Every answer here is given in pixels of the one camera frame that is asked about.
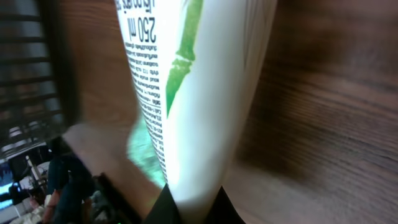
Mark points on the teal tissue pack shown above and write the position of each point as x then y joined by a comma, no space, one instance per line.
141,153

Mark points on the white tube with gold cap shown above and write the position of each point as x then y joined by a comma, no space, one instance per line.
195,66

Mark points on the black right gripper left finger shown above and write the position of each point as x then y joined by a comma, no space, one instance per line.
164,210

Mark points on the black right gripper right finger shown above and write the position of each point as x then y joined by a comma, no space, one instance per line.
223,211

